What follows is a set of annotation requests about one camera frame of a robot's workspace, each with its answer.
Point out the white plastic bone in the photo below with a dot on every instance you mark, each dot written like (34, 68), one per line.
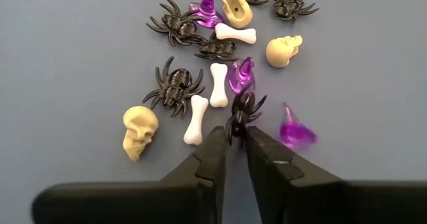
(219, 85)
(235, 33)
(195, 119)

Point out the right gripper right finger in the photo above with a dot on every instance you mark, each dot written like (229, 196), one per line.
(300, 200)

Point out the beige plastic skull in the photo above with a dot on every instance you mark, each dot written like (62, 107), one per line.
(282, 51)
(236, 9)
(138, 130)

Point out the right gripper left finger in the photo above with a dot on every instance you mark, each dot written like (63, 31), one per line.
(187, 200)

